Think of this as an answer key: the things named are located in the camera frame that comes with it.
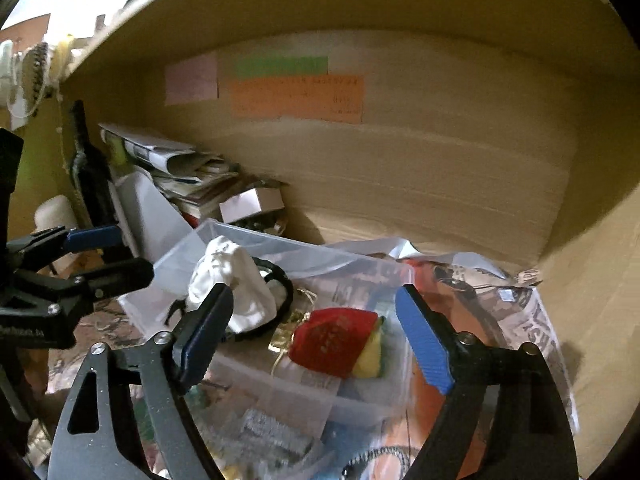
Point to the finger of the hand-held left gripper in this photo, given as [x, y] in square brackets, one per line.
[122, 277]
[95, 238]

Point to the red fabric pouch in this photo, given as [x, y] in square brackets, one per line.
[330, 336]

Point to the gold tassel ornament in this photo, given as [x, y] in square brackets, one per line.
[282, 341]

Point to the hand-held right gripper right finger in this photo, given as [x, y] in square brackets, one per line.
[425, 346]

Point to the clear plastic container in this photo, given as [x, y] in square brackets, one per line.
[320, 391]

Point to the white plastic sheet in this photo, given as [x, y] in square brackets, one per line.
[145, 210]

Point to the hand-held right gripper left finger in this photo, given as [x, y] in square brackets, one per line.
[196, 351]

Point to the stack of newspapers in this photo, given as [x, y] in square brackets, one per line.
[165, 158]

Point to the pink paper note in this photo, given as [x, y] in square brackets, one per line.
[191, 79]

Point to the black elastic band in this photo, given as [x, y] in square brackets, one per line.
[281, 273]

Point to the white fan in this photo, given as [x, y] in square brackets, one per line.
[30, 71]

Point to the green paper note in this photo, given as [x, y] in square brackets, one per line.
[280, 66]

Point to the orange paper note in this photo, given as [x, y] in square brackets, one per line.
[295, 100]

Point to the white plastic bag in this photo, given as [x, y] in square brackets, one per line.
[465, 260]

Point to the small grey cardboard box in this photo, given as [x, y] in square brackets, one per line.
[245, 205]

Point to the white round object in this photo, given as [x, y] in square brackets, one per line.
[55, 215]

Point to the yellow soft sponge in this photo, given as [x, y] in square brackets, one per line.
[368, 360]

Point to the white cloth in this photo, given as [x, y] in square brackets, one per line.
[235, 270]

